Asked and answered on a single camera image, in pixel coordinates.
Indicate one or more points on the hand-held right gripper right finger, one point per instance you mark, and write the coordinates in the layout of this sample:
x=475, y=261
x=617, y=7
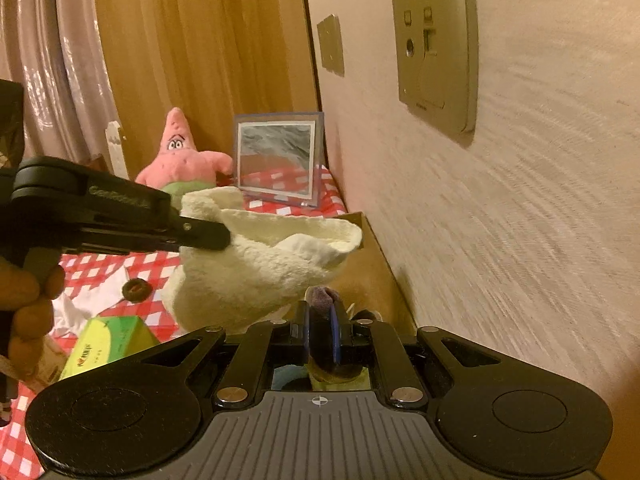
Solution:
x=336, y=340

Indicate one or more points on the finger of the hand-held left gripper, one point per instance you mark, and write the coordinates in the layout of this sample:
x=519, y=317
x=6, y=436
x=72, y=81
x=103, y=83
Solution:
x=205, y=235
x=125, y=197

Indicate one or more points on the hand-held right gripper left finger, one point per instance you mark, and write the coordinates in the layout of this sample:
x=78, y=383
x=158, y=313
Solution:
x=305, y=335

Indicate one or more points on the dark grey cloth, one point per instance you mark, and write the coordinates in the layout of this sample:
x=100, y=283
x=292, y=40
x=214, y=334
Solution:
x=321, y=300

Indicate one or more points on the cream fluffy towel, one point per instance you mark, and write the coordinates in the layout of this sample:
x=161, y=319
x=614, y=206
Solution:
x=240, y=280

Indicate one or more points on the brown cardboard box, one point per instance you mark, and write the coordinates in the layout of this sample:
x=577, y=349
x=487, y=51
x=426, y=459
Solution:
x=380, y=280

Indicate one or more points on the person's left hand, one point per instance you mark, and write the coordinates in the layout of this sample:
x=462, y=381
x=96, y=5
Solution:
x=25, y=320

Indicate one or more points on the pink starfish plush toy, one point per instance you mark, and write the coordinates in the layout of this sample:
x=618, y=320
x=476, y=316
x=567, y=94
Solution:
x=175, y=160

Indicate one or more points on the red checkered tablecloth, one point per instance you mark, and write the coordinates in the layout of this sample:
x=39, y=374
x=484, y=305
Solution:
x=100, y=270

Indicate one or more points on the sheer curtain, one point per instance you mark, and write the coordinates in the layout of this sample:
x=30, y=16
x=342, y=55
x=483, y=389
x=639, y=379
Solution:
x=50, y=35

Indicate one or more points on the white cloth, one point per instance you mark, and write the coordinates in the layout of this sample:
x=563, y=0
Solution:
x=80, y=310

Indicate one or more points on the green tissue pack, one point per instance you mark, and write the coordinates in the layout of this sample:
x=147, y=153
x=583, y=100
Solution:
x=110, y=345

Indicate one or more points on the wooden panel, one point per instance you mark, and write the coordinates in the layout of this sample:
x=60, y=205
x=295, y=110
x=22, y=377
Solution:
x=200, y=35

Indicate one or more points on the clear picture frame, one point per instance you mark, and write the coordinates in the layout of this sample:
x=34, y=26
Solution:
x=277, y=160

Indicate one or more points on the beige wall switch plate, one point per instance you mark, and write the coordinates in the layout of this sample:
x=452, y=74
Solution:
x=331, y=45

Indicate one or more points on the beige wall socket plate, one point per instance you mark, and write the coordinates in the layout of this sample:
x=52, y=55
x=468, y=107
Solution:
x=432, y=45

